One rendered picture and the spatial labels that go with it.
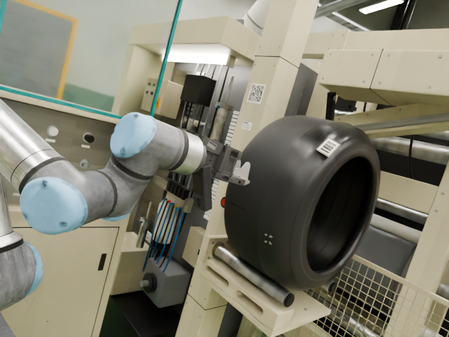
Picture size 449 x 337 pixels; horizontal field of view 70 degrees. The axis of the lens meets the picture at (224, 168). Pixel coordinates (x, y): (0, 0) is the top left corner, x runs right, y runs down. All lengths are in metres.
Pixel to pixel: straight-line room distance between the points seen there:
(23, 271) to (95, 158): 0.51
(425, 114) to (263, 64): 0.62
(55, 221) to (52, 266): 0.84
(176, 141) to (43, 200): 0.25
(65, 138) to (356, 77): 1.10
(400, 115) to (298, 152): 0.61
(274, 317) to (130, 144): 0.69
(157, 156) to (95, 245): 0.83
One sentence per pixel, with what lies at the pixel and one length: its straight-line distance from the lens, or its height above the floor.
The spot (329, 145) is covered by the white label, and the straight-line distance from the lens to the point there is 0.93.
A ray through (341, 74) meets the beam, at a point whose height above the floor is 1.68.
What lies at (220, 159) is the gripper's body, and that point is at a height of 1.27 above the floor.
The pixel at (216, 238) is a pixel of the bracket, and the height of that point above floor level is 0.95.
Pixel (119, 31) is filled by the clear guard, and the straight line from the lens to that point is 1.28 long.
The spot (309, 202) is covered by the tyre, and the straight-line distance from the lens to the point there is 0.90.
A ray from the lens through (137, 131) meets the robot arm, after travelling 0.59.
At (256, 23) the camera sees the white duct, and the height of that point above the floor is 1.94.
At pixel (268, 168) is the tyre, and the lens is 0.92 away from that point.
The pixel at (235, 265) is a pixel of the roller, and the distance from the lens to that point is 1.16.
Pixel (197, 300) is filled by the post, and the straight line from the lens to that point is 1.45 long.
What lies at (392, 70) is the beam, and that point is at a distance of 1.34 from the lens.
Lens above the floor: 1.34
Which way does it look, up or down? 6 degrees down
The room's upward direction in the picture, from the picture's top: 16 degrees clockwise
